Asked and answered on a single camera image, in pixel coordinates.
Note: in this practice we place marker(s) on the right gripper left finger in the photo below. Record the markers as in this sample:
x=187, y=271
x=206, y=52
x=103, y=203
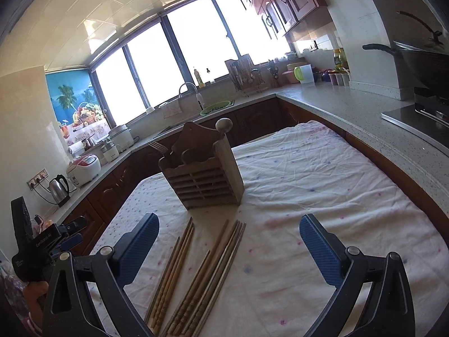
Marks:
x=69, y=309

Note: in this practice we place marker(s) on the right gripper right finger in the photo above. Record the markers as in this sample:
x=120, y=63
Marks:
x=388, y=310

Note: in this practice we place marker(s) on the wooden chopstick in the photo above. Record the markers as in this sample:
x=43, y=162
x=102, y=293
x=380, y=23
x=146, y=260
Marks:
x=197, y=286

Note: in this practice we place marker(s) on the metal spoon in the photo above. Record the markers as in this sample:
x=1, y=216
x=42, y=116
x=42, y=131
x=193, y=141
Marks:
x=224, y=125

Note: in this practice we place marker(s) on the person's left hand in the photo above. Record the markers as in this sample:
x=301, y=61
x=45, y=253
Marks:
x=32, y=293

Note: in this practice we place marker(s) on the white floral tablecloth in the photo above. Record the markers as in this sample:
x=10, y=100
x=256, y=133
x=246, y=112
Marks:
x=274, y=287

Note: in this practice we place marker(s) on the stainless electric kettle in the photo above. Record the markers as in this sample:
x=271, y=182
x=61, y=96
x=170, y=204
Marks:
x=59, y=189

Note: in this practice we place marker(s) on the red white rice cooker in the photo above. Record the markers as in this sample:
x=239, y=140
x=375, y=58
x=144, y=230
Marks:
x=84, y=169

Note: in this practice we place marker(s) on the small white cooker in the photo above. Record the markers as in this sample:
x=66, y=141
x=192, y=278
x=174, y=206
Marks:
x=109, y=151

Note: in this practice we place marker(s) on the large white rice cooker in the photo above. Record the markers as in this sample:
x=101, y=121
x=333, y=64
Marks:
x=121, y=137

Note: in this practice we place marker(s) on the tropical fruit poster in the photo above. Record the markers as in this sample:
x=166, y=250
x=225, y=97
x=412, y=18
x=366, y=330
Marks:
x=76, y=106

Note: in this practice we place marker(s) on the metal fork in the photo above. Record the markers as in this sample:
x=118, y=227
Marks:
x=159, y=148

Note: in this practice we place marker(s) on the wooden utensil holder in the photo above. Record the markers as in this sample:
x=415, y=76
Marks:
x=201, y=168

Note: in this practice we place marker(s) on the white jug green lid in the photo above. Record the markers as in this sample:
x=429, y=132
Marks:
x=304, y=74

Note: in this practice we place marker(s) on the green colander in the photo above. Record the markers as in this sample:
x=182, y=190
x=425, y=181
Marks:
x=215, y=107

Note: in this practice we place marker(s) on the dish drying rack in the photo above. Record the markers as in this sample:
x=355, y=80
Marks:
x=245, y=75

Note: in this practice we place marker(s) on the yellow oil bottle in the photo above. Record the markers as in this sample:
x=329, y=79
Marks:
x=337, y=59

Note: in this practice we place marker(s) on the black wok pan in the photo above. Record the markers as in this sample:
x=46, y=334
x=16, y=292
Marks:
x=428, y=62

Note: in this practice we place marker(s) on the chrome sink faucet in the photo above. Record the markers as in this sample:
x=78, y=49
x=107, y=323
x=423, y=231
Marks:
x=188, y=88

